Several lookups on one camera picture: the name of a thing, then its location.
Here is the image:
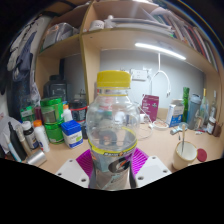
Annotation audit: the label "flat round red coaster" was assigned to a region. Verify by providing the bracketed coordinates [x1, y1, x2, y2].
[196, 148, 208, 163]

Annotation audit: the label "small white bottle orange cap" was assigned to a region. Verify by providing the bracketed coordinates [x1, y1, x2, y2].
[62, 104, 74, 123]

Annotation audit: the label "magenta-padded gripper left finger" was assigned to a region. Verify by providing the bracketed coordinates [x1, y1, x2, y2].
[54, 148, 97, 189]

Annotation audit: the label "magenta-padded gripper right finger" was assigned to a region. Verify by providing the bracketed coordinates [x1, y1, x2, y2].
[130, 147, 173, 189]

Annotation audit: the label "white paper sheet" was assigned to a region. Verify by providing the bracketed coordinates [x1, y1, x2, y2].
[0, 114, 19, 148]

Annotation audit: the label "beige tube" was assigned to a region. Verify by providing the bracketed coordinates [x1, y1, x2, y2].
[15, 125, 33, 157]

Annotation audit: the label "grey shaker bottle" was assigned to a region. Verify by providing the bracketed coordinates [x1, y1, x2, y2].
[187, 93, 203, 130]

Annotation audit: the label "green canister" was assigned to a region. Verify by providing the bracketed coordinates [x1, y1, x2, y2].
[44, 121, 65, 144]
[40, 97, 64, 125]

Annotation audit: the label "blue and white carton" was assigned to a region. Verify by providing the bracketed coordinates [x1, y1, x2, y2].
[165, 98, 185, 128]

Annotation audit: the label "white wall socket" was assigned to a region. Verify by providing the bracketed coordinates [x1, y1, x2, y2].
[130, 68, 148, 82]

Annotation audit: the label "cream round cup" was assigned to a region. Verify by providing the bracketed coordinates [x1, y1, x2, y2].
[172, 140, 198, 171]

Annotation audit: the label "brown jar white lid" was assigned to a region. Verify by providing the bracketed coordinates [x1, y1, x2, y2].
[206, 116, 217, 135]

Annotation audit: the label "clear drink bottle yellow cap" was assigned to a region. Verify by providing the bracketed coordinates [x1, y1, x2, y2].
[85, 70, 141, 192]

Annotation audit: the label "tall green bottle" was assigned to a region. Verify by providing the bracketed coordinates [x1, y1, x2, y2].
[181, 87, 190, 123]

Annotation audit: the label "green box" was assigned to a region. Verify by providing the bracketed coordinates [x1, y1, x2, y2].
[19, 105, 36, 123]

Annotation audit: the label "dark hanging clothes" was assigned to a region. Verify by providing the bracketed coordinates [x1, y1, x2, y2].
[0, 18, 44, 111]

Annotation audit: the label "brown mug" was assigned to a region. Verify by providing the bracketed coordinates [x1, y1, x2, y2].
[213, 121, 224, 138]

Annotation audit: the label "dark bottle white cap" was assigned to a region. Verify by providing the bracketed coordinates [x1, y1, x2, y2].
[21, 120, 39, 150]

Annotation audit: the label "tall clear glass bottle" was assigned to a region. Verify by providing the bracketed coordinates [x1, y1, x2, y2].
[209, 90, 218, 118]

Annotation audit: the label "thin stirring stick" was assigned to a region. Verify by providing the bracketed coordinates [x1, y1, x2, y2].
[180, 124, 186, 155]

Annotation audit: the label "silver can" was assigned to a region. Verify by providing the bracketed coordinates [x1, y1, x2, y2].
[26, 148, 48, 168]

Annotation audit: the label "black tube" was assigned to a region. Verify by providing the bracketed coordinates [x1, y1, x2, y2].
[8, 121, 28, 162]

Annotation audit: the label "magenta pouch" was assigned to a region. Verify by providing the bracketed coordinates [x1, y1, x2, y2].
[141, 94, 160, 123]

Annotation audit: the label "slim bottle orange top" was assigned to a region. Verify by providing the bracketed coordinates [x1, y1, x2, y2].
[199, 88, 209, 129]

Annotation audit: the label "pale blue hairbrush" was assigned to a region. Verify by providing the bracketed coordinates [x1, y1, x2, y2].
[169, 121, 189, 136]

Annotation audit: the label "black appliance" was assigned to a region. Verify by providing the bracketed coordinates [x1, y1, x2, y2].
[43, 74, 68, 101]

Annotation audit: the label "white tub blue lid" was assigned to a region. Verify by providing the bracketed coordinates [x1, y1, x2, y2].
[60, 120, 84, 149]

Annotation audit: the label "white tube teal cap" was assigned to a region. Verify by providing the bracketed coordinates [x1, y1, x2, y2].
[3, 133, 22, 163]

